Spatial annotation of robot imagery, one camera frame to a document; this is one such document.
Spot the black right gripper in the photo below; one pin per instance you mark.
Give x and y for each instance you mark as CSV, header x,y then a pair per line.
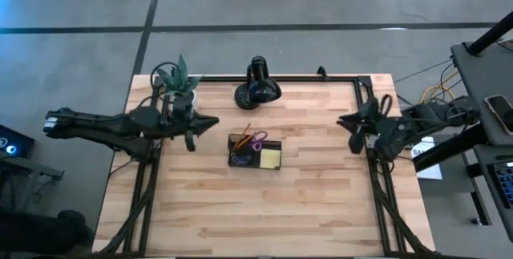
x,y
378,128

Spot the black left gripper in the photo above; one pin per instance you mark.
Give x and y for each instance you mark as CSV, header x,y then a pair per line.
x,y
180,122

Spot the black pencil with white print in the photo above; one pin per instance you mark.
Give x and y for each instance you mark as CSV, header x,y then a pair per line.
x,y
244,132

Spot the orange pencil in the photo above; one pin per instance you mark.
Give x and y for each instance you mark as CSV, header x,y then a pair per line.
x,y
246,139

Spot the purple scissors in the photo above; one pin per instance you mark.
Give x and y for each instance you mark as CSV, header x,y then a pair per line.
x,y
258,140

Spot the yellow sticky note pad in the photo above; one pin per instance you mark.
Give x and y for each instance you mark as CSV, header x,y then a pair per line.
x,y
270,159

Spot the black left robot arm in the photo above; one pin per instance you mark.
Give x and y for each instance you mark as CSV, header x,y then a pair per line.
x,y
100,124

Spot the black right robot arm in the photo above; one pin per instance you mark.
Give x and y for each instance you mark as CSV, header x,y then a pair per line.
x,y
433,116

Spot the black mesh desk organizer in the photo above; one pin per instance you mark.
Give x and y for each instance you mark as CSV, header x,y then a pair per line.
x,y
248,163

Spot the black office chair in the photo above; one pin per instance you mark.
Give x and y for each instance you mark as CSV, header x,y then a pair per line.
x,y
40,233

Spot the green plant in white pot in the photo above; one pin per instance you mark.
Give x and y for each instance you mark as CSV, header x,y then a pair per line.
x,y
178,78

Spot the black desk lamp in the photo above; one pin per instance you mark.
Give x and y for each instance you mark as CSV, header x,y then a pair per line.
x,y
260,88

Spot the white paper sheet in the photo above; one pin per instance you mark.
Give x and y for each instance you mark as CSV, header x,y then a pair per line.
x,y
429,168

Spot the grey side desk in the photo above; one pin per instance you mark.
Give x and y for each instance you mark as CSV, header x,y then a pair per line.
x,y
485,74

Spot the smartphone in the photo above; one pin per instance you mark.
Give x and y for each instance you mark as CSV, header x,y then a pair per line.
x,y
499,110

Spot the keypad with blue keys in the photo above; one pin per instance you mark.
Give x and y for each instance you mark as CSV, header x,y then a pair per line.
x,y
503,180

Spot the black pole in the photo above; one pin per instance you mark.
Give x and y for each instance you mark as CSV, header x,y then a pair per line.
x,y
491,36

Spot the black device with blue light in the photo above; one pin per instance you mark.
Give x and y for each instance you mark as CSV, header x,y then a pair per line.
x,y
14,142

